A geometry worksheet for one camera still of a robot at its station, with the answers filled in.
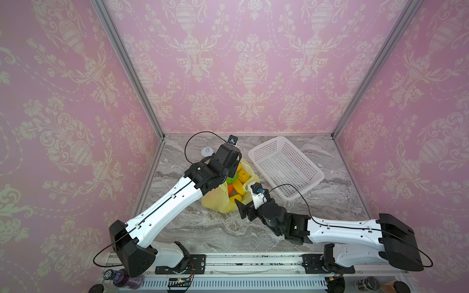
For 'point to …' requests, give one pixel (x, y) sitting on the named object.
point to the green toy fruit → (229, 180)
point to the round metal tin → (369, 284)
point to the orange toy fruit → (230, 188)
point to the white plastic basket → (281, 162)
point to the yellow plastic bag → (218, 199)
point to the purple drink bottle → (121, 279)
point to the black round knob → (401, 287)
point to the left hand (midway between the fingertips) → (229, 159)
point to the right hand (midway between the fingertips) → (245, 195)
